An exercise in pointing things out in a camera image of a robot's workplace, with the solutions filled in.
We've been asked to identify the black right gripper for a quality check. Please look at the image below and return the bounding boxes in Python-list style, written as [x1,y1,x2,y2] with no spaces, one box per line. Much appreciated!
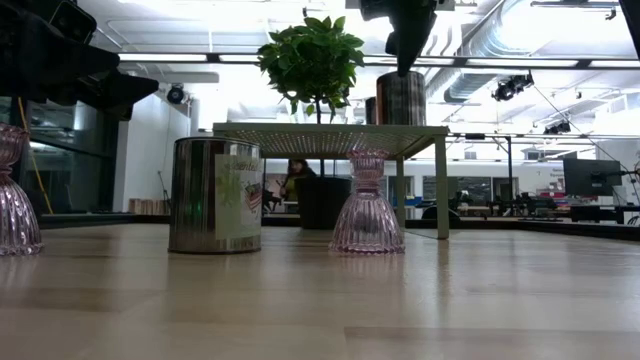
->
[358,0,441,78]

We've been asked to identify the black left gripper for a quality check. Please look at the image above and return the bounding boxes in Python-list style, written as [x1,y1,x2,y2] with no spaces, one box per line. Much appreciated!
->
[0,0,160,122]

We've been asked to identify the dark ribbed tin can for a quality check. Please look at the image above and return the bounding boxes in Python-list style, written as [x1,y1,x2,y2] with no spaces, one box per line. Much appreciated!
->
[375,70,428,126]

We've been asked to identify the silver tin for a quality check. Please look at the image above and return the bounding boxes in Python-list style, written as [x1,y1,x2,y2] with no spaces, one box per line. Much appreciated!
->
[167,136,264,255]

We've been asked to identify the pink ribbed glass candle holder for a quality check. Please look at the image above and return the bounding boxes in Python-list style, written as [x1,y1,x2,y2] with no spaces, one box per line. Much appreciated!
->
[0,123,45,257]
[328,148,406,256]

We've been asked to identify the black ceiling spotlight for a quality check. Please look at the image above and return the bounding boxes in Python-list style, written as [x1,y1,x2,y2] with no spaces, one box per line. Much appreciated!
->
[166,83,187,106]
[543,119,572,136]
[490,72,535,103]

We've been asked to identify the green leafy plant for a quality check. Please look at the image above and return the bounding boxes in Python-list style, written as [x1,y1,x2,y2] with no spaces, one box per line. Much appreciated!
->
[256,14,366,179]

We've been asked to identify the green perforated metal riser shelf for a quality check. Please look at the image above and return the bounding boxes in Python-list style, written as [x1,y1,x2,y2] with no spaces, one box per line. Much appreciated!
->
[212,122,451,241]

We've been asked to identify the wooden crate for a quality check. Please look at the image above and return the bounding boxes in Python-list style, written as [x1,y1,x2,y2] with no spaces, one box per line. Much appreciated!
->
[128,197,171,216]

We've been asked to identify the person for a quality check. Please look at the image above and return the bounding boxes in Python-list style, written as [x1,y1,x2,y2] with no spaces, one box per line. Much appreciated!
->
[279,158,317,204]

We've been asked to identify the black chair back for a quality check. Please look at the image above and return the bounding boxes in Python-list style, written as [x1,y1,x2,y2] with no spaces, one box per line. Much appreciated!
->
[421,205,462,222]

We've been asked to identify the black plant pot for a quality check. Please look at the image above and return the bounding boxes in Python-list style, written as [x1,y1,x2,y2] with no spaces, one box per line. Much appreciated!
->
[293,175,353,231]

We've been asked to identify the dark computer monitor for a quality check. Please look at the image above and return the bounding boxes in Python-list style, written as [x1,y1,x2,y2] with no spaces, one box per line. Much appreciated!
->
[562,158,624,198]

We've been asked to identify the black desk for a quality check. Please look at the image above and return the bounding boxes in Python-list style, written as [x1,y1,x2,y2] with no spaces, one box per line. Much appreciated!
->
[569,202,640,226]

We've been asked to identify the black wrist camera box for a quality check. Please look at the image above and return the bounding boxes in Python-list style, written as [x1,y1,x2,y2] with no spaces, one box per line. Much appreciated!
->
[49,0,99,44]

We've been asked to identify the yellow cable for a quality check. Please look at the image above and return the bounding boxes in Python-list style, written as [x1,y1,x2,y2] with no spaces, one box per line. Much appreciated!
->
[17,96,55,216]

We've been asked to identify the distant black gantry frame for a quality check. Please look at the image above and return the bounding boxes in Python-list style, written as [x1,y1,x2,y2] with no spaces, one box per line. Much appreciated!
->
[446,132,515,201]

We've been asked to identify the black aluminium table frame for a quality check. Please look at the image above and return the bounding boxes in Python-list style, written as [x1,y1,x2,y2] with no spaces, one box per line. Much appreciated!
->
[39,212,640,243]

